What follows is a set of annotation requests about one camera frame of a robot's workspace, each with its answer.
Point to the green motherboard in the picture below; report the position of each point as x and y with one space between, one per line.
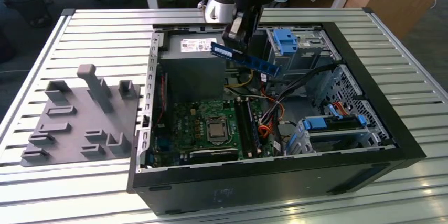
186 129

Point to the metal disk bay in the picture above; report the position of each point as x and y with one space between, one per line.
350 136

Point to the perforated metal cage wall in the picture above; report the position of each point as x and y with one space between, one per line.
350 85

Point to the grey parts rack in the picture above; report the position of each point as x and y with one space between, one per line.
76 129

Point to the grey power supply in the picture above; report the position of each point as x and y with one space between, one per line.
192 77

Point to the blue RAM stick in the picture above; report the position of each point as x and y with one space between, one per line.
259 64

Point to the hard disk in blue carrier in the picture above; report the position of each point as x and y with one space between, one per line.
315 124

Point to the blue plastic drive latch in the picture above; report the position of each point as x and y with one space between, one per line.
284 40

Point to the black graphics card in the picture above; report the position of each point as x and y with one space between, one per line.
214 154

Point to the silver CPU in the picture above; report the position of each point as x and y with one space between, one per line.
216 130

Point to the metal optical drive cage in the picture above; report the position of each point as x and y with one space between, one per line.
308 58

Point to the black PC case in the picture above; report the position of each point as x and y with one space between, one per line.
244 187

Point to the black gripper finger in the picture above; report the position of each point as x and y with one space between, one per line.
252 30
234 31

